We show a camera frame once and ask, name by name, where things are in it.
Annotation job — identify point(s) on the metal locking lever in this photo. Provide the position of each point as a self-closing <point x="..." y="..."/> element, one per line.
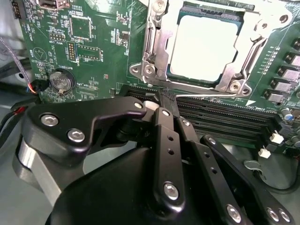
<point x="206" y="95"/>

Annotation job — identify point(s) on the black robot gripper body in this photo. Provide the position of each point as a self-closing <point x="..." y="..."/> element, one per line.
<point x="112" y="192"/>

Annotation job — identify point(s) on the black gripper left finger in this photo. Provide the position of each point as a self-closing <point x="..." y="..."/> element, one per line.
<point x="70" y="122"/>

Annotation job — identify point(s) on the silver CPU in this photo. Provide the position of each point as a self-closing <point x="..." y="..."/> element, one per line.
<point x="204" y="47"/>

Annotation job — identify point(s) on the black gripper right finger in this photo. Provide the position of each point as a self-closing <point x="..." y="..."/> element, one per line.
<point x="211" y="168"/>

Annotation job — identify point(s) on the metal socket cover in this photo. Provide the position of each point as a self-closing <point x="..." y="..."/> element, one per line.
<point x="241" y="58"/>

